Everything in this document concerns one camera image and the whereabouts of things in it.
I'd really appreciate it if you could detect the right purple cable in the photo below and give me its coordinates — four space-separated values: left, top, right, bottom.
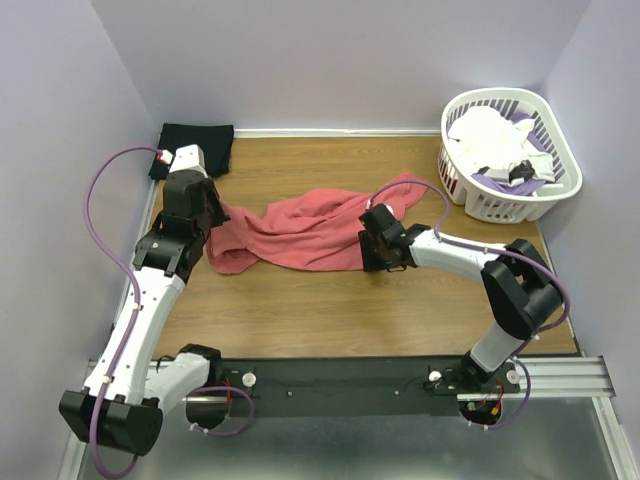
367 179 571 431

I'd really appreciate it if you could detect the folded black t shirt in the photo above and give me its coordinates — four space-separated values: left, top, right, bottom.
158 123 235 178

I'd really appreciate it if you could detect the aluminium rail frame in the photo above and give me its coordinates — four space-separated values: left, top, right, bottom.
57 355 631 480

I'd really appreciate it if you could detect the white garment in basket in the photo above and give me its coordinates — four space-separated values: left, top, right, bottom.
447 106 555 189

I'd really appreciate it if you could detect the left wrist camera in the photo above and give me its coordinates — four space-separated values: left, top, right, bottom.
156 144 207 176

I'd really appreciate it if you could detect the white laundry basket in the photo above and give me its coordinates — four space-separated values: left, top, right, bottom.
438 88 583 224

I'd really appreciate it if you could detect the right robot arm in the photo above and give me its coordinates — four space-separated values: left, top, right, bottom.
358 204 567 393

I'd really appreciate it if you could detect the red t shirt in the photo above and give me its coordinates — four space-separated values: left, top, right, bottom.
206 173 427 275

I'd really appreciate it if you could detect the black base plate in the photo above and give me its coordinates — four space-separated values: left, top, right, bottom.
187 355 521 420

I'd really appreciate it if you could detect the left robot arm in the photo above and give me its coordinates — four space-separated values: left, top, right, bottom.
59 168 228 456

